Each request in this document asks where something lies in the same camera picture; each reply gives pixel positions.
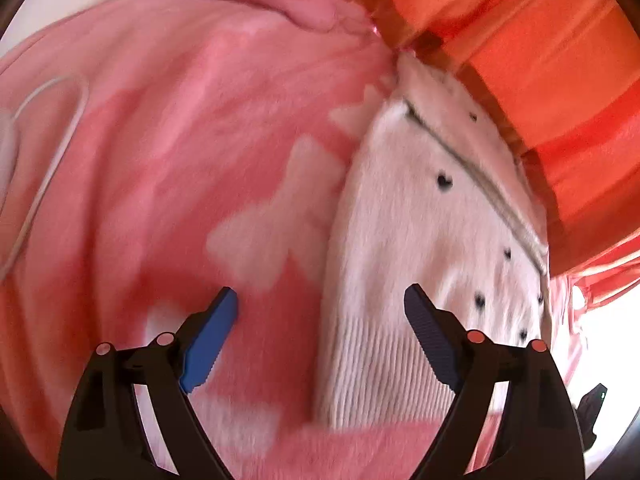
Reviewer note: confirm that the pink bow-print fleece blanket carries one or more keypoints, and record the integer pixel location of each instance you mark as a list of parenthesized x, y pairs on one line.
[(165, 170)]

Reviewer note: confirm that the orange striped cloth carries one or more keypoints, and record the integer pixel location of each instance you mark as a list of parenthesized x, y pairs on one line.
[(525, 60)]

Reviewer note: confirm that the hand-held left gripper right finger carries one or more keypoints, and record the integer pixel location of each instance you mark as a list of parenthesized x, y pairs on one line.
[(434, 335)]

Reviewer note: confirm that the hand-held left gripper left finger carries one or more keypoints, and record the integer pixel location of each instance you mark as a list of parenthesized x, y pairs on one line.
[(210, 340)]

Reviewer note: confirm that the white heart-dotted knit sweater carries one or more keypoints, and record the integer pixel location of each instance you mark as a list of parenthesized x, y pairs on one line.
[(425, 240)]

